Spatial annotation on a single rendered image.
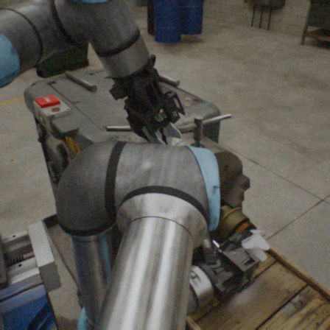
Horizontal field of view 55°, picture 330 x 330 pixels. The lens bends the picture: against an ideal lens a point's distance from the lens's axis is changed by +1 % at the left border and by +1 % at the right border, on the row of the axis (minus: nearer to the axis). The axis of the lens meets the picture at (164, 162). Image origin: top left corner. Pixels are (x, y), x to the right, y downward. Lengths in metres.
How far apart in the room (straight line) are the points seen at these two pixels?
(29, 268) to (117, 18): 0.52
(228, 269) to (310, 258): 1.64
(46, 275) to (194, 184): 0.45
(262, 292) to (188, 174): 0.62
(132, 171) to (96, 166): 0.05
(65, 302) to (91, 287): 1.43
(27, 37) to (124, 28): 0.13
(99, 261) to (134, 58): 0.33
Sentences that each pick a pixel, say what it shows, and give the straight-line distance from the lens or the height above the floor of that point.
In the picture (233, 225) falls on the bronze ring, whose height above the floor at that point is 1.11.
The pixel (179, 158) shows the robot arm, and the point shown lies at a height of 1.43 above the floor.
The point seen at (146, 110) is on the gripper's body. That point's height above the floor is 1.43.
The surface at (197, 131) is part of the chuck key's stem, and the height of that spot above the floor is 1.29.
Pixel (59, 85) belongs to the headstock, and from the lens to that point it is 1.22.
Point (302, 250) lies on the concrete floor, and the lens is 2.36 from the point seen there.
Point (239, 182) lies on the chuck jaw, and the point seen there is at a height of 1.13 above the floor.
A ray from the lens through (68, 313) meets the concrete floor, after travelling 2.00.
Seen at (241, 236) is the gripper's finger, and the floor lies 1.12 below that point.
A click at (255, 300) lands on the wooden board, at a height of 0.88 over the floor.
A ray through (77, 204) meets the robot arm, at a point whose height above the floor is 1.37.
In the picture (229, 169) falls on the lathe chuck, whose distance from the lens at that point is 0.88.
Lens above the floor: 1.66
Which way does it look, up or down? 34 degrees down
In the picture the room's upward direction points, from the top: straight up
